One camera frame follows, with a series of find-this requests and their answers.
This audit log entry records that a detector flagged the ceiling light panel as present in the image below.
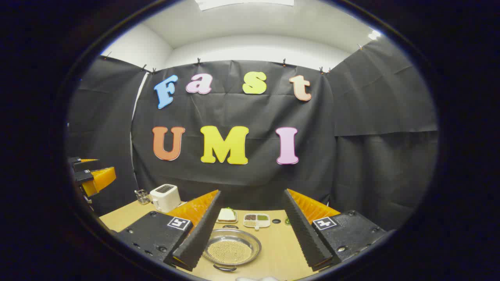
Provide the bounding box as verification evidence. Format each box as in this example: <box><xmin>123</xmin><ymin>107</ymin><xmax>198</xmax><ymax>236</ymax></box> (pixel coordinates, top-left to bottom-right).
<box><xmin>195</xmin><ymin>0</ymin><xmax>294</xmax><ymax>11</ymax></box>

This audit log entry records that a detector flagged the row of black clips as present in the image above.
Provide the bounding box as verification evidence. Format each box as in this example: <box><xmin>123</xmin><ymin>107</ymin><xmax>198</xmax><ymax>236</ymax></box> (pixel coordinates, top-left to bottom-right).
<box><xmin>104</xmin><ymin>44</ymin><xmax>364</xmax><ymax>75</ymax></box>

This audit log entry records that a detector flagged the white toaster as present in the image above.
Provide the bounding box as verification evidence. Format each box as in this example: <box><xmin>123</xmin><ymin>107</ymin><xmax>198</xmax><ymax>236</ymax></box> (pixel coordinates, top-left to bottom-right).
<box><xmin>150</xmin><ymin>184</ymin><xmax>182</xmax><ymax>213</ymax></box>

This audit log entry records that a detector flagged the white divided tray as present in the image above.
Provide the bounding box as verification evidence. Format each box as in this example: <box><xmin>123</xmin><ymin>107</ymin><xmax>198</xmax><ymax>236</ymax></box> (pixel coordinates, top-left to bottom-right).
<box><xmin>243</xmin><ymin>213</ymin><xmax>271</xmax><ymax>231</ymax></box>

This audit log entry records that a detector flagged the stainless steel pot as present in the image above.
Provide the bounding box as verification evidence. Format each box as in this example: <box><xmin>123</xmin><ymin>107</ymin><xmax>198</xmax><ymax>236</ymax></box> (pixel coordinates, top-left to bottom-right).
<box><xmin>202</xmin><ymin>224</ymin><xmax>262</xmax><ymax>272</ymax></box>

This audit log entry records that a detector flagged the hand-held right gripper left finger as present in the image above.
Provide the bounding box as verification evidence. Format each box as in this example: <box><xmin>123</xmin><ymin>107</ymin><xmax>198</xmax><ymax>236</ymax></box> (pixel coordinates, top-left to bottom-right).
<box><xmin>115</xmin><ymin>190</ymin><xmax>222</xmax><ymax>272</ymax></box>

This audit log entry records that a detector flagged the white rectangular plate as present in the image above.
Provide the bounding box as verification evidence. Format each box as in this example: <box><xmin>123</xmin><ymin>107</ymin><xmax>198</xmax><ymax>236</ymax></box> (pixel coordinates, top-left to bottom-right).
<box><xmin>216</xmin><ymin>208</ymin><xmax>239</xmax><ymax>224</ymax></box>

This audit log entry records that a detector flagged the black backdrop cloth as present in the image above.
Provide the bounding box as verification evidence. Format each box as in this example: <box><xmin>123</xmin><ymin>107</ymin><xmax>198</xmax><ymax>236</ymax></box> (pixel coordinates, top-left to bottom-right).
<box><xmin>66</xmin><ymin>37</ymin><xmax>439</xmax><ymax>231</ymax></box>

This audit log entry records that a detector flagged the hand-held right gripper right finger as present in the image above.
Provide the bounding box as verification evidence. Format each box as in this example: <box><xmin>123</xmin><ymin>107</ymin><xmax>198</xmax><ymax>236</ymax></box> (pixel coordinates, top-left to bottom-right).
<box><xmin>282</xmin><ymin>189</ymin><xmax>387</xmax><ymax>272</ymax></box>

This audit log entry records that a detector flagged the pile of soybeans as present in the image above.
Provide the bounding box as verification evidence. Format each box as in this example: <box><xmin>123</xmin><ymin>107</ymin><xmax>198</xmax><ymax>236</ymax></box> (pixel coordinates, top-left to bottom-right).
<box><xmin>207</xmin><ymin>239</ymin><xmax>254</xmax><ymax>266</ymax></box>

